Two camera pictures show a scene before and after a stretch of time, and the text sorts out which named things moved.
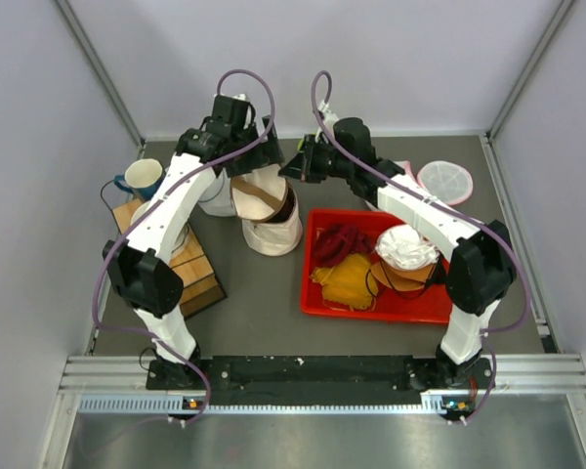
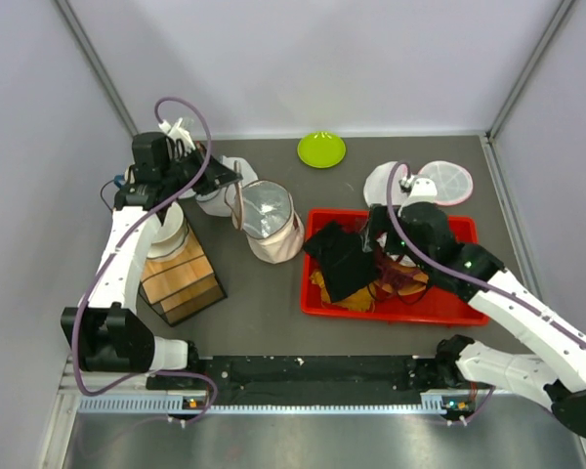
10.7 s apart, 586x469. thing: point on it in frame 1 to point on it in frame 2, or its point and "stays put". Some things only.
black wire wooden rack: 201,288 stays put
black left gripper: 265,153 to 216,175
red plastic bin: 430,305 stays put
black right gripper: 302,165 to 378,222
